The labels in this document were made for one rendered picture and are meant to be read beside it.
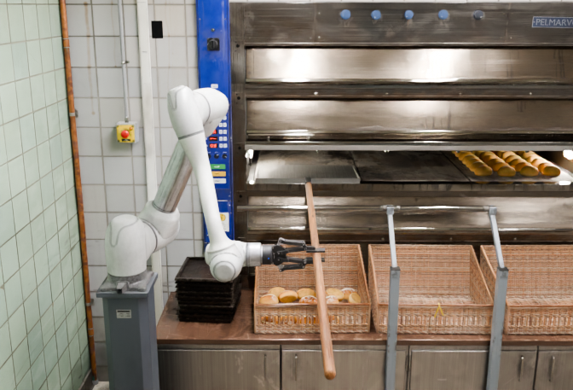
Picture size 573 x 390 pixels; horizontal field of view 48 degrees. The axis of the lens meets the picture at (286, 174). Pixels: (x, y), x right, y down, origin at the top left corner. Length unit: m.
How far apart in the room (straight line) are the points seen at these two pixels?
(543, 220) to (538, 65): 0.82
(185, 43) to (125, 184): 0.80
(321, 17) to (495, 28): 0.87
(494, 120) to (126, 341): 2.07
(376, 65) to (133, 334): 1.72
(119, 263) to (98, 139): 1.03
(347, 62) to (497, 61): 0.75
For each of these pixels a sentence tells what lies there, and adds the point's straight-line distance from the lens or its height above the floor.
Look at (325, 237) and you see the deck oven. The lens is 3.51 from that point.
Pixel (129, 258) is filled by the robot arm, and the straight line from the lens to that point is 2.62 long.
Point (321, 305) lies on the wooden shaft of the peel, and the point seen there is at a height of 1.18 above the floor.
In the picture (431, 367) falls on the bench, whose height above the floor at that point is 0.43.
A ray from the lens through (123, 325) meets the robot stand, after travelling 2.73.
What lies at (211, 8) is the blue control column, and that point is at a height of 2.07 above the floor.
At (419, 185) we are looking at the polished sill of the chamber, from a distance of 3.47.
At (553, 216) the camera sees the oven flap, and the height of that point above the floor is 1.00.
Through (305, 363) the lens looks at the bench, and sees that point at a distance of 3.20.
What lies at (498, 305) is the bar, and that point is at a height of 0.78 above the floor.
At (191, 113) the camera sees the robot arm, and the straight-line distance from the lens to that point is 2.37.
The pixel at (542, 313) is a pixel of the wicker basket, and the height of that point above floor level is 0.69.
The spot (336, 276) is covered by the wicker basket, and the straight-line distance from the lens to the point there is 3.52.
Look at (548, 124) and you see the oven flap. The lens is 3.57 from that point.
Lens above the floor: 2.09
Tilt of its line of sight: 15 degrees down
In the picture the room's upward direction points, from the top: straight up
